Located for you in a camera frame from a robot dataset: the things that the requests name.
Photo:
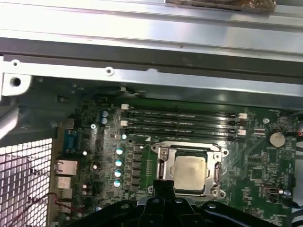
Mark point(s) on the green motherboard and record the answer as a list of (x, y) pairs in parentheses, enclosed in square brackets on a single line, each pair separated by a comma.
[(248, 170)]

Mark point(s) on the teal topped capacitor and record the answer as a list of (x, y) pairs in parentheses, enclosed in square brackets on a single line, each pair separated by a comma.
[(117, 182), (120, 151), (119, 162), (118, 173)]

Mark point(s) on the small blue capacitor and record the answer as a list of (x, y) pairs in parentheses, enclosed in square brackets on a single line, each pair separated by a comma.
[(104, 113), (103, 121), (98, 208)]

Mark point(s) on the silver coin battery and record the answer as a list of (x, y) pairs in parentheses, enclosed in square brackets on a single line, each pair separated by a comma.
[(277, 139)]

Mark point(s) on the grey metal PC case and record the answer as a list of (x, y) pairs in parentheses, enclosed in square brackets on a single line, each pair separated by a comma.
[(189, 78)]

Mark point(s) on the silver internal USB port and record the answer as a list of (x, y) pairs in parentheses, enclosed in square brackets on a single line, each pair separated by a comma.
[(273, 191)]

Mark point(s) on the RAM slot with white clips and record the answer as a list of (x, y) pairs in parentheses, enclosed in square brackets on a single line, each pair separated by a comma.
[(180, 128), (180, 113)]

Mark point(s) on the blue serial port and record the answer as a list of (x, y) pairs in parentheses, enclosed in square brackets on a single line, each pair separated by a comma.
[(70, 142)]

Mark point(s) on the silver metal port block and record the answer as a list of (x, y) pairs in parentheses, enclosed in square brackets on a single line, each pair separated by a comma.
[(67, 167), (65, 194), (64, 182)]

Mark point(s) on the silver green CPU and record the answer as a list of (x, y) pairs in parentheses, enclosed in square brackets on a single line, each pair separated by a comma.
[(191, 172)]

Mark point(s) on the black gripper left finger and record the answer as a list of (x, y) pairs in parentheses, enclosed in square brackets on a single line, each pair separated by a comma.
[(151, 212)]

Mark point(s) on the RAM slot with black clips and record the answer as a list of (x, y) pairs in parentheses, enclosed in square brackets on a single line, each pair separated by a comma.
[(180, 121), (180, 136)]

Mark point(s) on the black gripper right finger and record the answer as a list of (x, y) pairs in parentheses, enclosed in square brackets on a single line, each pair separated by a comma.
[(180, 212)]

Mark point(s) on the silver motherboard screw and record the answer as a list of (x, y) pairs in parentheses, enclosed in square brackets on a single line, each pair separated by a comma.
[(266, 120), (287, 192)]

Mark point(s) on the CPU socket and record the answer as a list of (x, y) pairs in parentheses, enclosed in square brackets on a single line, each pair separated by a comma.
[(154, 148)]

